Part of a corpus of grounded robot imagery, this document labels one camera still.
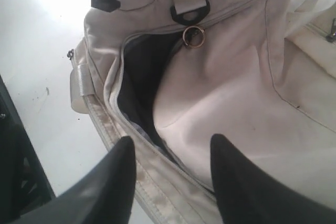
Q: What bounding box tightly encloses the beige fabric duffel bag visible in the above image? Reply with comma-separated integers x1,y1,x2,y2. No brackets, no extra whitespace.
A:
68,0,335,223

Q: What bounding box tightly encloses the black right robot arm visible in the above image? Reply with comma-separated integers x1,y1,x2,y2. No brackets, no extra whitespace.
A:
1,84,335,223

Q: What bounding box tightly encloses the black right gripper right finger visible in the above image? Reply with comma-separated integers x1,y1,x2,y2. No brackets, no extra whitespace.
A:
210,134,335,223

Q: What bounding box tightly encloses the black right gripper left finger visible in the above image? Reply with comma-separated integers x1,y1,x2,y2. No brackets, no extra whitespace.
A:
14,136,135,223

